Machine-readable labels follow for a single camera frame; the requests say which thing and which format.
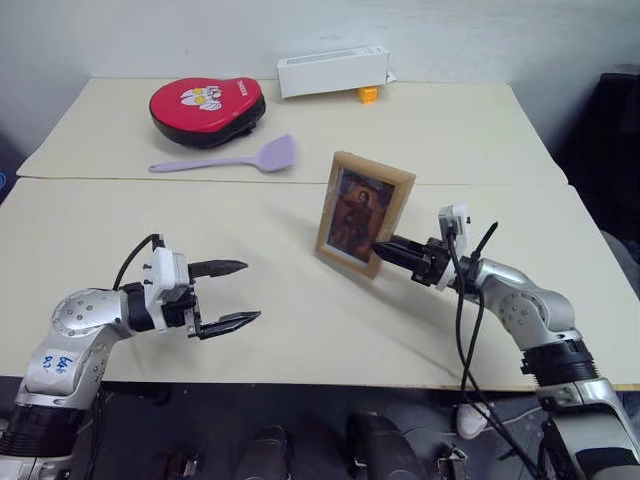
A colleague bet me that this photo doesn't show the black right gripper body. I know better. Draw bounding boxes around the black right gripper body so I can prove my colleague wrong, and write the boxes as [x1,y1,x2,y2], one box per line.
[409,237,455,288]

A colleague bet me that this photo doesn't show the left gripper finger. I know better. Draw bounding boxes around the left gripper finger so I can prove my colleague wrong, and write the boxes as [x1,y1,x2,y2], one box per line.
[188,258,250,280]
[199,310,263,342]

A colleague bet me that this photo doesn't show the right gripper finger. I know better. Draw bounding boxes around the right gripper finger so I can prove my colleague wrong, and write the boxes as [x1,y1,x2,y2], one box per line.
[371,241,427,275]
[384,235,428,254]

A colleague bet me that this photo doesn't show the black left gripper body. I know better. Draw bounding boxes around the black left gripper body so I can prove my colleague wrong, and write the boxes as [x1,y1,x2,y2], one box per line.
[161,282,205,342]

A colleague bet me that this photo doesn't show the wooden picture frame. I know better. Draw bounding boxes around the wooden picture frame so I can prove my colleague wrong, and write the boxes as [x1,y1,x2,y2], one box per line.
[313,150,417,280]

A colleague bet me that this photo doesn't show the purple silicone spatula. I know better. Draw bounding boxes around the purple silicone spatula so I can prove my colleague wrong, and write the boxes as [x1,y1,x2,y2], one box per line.
[148,133,300,176]

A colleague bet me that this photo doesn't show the dark rounded shape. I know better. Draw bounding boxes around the dark rounded shape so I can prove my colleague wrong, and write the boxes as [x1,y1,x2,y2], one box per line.
[243,424,295,480]
[346,412,417,480]

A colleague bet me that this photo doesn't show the red boxing focus pad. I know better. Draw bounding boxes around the red boxing focus pad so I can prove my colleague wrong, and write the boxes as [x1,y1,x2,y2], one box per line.
[148,76,267,151]

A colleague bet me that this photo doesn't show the white shoe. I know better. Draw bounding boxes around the white shoe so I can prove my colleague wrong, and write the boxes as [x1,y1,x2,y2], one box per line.
[455,398,494,441]

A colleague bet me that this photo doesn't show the long white cardboard box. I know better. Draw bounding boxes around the long white cardboard box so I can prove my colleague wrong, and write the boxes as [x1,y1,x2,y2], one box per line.
[276,44,399,101]

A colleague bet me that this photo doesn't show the black furniture piece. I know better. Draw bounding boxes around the black furniture piece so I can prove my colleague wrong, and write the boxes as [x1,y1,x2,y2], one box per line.
[553,63,640,246]

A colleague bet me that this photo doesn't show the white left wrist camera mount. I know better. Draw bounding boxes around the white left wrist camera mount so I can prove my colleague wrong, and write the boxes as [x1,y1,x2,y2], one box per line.
[141,245,195,332]

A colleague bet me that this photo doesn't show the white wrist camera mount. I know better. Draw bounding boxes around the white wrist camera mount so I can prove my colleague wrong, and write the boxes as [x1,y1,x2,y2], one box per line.
[432,201,472,292]
[141,245,195,332]

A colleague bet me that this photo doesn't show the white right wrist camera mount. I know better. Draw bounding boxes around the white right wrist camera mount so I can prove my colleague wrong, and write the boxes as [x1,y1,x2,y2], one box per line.
[432,201,472,292]

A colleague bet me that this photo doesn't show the black cable tie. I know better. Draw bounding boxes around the black cable tie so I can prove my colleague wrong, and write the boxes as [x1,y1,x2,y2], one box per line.
[469,220,500,262]

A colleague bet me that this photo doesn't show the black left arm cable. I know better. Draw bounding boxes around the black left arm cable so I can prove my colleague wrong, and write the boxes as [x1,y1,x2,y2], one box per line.
[113,232,167,292]

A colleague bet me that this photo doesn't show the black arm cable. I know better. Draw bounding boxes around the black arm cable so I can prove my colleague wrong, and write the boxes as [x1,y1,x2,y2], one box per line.
[113,232,167,292]
[446,223,547,480]

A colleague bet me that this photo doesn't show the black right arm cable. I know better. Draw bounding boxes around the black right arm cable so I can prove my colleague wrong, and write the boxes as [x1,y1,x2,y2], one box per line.
[446,223,547,480]

